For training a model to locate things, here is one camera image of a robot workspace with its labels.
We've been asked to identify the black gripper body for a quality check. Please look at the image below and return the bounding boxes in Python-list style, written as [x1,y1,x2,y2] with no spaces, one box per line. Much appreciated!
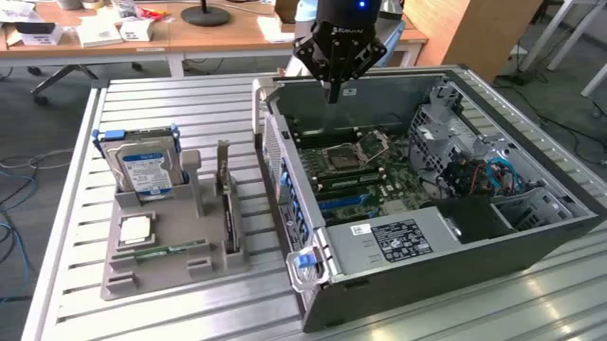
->
[307,0,383,82]

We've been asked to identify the black graphics card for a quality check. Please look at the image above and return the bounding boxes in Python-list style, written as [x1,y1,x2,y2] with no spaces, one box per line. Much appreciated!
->
[215,139,241,255]

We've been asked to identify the white paper stack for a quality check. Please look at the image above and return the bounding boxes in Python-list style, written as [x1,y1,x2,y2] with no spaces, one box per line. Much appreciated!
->
[257,16,296,44]

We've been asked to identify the wooden desk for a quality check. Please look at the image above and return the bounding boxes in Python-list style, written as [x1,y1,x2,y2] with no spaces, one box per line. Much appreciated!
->
[0,0,431,77]

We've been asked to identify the metal socket cover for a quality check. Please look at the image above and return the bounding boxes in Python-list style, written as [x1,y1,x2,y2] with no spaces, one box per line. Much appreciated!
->
[355,128,395,164]

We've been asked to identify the wooden cabinet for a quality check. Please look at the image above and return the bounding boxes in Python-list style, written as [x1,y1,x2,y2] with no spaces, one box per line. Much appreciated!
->
[402,0,544,85]

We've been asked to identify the black round lamp base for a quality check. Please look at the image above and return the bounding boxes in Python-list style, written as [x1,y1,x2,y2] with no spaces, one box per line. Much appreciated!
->
[180,0,232,26]

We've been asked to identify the perforated metal disk bay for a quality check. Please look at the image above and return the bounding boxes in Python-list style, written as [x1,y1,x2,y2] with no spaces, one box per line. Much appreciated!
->
[406,102,480,180]

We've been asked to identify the CPU socket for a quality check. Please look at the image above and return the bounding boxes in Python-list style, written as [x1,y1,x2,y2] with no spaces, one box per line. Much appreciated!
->
[322,144,366,171]

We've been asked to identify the black power brick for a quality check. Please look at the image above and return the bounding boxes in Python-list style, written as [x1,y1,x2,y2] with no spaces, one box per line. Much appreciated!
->
[492,72,532,87]

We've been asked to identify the green motherboard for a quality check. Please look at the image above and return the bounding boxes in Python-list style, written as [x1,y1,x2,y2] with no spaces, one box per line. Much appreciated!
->
[294,122,431,227]

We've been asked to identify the red packet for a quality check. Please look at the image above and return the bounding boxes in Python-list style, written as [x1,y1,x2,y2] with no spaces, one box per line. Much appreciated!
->
[140,6,171,21]

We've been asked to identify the RAM stick with black label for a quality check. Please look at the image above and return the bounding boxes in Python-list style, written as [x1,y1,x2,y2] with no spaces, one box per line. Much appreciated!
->
[320,173,383,189]

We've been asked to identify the white box with label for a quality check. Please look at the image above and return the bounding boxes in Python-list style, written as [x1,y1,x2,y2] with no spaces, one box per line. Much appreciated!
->
[117,20,156,43]

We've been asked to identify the blue expansion slot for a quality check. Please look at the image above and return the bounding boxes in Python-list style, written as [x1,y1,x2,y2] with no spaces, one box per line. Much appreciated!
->
[318,194,371,211]

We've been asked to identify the white open box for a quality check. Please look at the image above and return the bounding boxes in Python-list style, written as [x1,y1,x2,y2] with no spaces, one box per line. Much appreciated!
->
[75,16,125,48]

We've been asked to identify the hard disk in blue caddy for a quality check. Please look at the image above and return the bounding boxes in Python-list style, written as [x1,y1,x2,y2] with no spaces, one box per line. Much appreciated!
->
[91,123,187,204]

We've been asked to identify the black plastic shroud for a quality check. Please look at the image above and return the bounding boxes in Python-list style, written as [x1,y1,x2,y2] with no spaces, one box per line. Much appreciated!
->
[428,197,518,244]

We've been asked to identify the black chair base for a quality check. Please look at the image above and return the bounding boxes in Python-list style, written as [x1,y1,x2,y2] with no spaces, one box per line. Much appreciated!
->
[27,63,144,106]

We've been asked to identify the grey plastic parts rack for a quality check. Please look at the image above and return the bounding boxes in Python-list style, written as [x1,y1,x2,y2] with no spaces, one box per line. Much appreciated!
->
[100,148,252,302]

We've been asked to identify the small metal disk bay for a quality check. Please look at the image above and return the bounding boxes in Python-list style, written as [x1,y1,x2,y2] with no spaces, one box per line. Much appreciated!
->
[491,188,572,232]

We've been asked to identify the grey power supply unit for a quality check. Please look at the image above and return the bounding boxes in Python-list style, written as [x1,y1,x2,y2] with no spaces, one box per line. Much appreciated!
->
[324,206,464,276]

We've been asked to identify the white box with black lid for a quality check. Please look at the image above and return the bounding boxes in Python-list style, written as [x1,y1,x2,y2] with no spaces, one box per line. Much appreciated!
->
[13,21,64,46]

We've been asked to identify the silver CPU chip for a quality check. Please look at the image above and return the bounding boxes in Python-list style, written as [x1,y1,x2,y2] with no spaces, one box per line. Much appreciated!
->
[117,217,153,245]

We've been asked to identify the green RAM stick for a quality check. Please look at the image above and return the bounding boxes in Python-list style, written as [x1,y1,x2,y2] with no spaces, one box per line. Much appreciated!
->
[112,240,208,259]

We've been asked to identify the black open PC case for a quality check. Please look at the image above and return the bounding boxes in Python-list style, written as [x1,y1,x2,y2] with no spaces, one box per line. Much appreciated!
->
[251,63,599,334]

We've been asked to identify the white table frame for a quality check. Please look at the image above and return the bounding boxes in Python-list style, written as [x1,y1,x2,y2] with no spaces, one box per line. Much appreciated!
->
[518,0,607,97]

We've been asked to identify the red wire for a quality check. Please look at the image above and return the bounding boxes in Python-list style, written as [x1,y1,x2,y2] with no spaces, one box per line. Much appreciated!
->
[467,161,490,195]

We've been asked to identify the blue wire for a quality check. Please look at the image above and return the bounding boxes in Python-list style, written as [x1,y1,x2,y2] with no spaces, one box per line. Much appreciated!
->
[487,157,527,195]

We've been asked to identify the grey floor cable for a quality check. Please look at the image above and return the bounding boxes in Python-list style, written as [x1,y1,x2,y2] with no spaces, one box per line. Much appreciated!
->
[0,148,76,171]

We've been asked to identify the blue floor cable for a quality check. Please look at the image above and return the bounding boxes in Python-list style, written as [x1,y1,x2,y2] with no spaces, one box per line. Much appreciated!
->
[0,170,37,305]

